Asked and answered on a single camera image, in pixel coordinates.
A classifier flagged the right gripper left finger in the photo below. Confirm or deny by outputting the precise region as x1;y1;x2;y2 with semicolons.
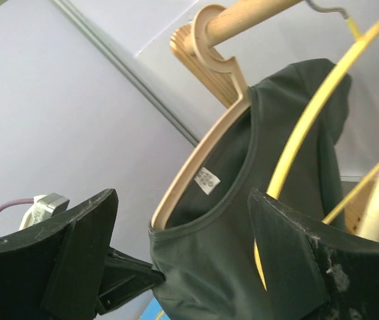
0;189;118;319

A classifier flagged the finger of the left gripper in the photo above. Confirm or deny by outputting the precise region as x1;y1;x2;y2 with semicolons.
95;248;165;315

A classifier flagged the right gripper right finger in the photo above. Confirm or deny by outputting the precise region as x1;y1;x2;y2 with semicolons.
248;190;379;319

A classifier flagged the grey t shirt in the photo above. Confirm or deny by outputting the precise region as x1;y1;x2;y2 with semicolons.
149;58;352;319

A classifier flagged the wooden hanger blue shirt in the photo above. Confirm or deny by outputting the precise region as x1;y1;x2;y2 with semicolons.
253;0;379;291

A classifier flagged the wooden hanger grey shirt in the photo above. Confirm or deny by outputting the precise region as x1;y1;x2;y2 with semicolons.
149;4;252;231

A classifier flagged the blue patterned cloth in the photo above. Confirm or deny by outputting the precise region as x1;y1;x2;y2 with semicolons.
139;299;170;320

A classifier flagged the wooden clothes rack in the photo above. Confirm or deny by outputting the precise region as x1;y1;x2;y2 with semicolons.
169;0;379;247

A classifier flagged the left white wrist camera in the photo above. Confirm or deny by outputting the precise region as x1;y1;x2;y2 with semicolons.
19;193;69;231

